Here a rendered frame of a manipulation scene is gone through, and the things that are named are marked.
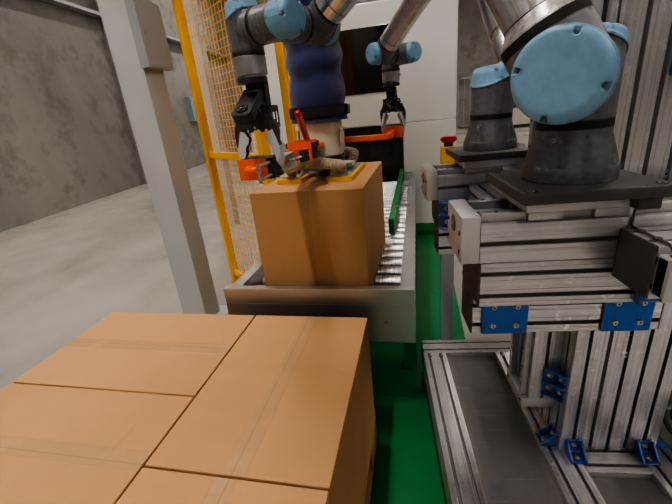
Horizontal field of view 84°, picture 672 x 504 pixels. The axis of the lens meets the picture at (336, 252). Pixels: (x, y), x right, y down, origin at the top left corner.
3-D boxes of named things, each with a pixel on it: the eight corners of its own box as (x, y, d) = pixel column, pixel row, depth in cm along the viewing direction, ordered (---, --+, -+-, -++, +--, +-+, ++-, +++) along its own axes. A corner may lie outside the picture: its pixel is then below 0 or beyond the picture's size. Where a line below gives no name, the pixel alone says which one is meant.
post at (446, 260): (439, 337, 199) (439, 145, 163) (452, 338, 197) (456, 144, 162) (439, 345, 193) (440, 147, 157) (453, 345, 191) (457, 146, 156)
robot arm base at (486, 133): (507, 143, 119) (509, 110, 115) (524, 148, 105) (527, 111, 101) (458, 147, 121) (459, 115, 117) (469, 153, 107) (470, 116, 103)
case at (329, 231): (310, 242, 197) (300, 166, 183) (385, 241, 188) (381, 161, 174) (267, 295, 143) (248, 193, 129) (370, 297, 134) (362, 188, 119)
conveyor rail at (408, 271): (410, 193, 344) (409, 173, 337) (416, 193, 343) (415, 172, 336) (401, 336, 134) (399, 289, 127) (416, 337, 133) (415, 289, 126)
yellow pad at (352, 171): (344, 167, 166) (343, 156, 164) (366, 166, 164) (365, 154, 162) (325, 183, 135) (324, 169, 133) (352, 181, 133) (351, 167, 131)
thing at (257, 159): (254, 174, 98) (251, 155, 97) (280, 173, 97) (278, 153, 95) (240, 181, 91) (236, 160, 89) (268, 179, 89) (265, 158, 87)
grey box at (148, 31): (166, 71, 199) (150, 6, 188) (174, 70, 197) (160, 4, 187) (140, 68, 180) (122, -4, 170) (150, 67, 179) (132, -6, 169)
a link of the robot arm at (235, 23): (239, -8, 76) (214, 3, 81) (248, 52, 80) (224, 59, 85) (267, -2, 82) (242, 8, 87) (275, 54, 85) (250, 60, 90)
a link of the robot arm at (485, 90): (460, 116, 111) (461, 66, 106) (489, 112, 118) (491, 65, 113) (496, 114, 102) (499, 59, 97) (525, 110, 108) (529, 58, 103)
